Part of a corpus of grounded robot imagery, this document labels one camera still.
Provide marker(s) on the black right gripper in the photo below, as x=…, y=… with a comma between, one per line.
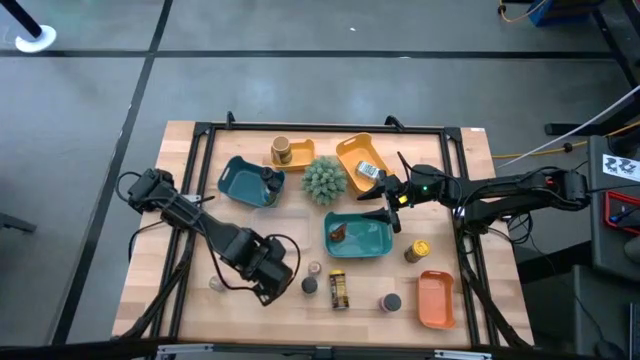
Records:
x=425, y=187

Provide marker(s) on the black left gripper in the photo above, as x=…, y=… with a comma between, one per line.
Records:
x=267, y=272

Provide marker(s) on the silver-lid labelled spice jar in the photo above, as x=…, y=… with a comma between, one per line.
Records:
x=367, y=170

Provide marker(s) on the black-lid spice jar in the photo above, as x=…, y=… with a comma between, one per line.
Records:
x=309, y=285
x=391, y=302
x=267, y=174

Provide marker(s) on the yellow-lid dark-label spice jar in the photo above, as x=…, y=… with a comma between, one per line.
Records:
x=339, y=290

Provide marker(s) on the orange plastic bin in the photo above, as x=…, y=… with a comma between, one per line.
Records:
x=436, y=300

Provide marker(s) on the large tan-lid spice jar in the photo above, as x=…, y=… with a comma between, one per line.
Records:
x=281, y=147

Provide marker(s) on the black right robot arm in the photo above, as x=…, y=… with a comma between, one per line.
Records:
x=510, y=190

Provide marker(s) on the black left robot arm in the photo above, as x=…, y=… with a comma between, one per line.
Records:
x=200, y=225

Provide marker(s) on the teal plastic bin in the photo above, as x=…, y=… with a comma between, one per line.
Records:
x=365, y=240

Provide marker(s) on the large yellow plastic bin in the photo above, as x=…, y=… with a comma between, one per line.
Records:
x=352, y=152

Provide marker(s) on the green succulent plant in pot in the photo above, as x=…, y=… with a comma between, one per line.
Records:
x=324, y=181

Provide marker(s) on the clear plastic bin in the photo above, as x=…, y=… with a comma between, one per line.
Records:
x=295, y=222

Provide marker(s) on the small yellow plastic bin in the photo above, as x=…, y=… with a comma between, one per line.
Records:
x=302, y=156

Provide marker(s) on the dark blue plastic bin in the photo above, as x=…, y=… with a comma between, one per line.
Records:
x=242, y=182

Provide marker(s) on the red-framed black device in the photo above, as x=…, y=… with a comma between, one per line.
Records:
x=606, y=210

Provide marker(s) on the white marker sticker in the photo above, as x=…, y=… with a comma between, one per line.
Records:
x=620, y=167

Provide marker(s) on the blue box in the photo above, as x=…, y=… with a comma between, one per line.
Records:
x=560, y=12

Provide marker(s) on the grey floor object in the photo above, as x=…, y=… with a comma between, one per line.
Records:
x=15, y=222

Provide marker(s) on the white round stand base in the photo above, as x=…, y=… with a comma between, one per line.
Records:
x=42, y=37

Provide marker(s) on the black stand pole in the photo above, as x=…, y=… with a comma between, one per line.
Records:
x=20, y=15

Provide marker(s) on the silver aluminium bracket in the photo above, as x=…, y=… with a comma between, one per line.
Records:
x=185, y=350
x=462, y=355

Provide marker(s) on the black aluminium table frame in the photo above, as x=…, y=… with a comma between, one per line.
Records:
x=325, y=127

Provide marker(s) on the black camera-side beam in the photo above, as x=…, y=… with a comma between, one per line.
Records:
x=75, y=350

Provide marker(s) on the black desk leg frame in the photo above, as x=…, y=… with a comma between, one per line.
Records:
x=620, y=45

